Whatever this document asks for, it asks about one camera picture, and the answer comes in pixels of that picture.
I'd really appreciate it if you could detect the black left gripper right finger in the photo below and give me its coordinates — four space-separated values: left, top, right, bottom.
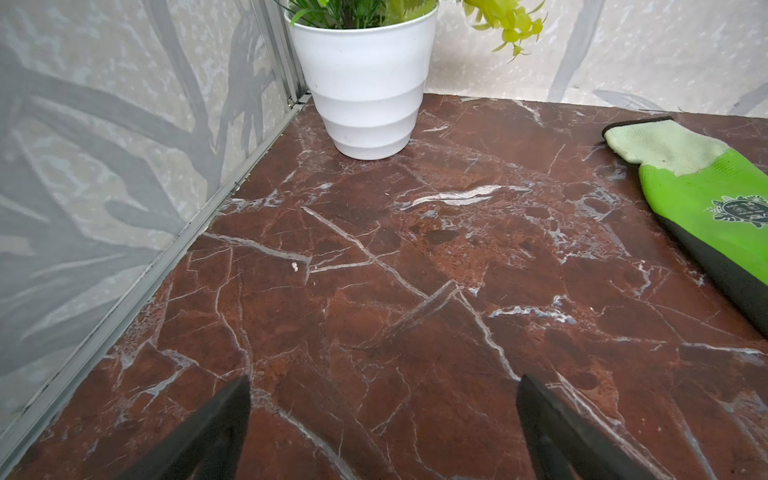
516 375 653 479

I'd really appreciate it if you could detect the white pot with green plant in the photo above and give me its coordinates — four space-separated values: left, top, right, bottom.
278 0 439 161

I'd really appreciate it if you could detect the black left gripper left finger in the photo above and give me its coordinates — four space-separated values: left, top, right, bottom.
119 376 251 479

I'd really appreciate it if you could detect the green and black work glove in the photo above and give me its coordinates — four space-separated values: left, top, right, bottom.
603 117 767 334

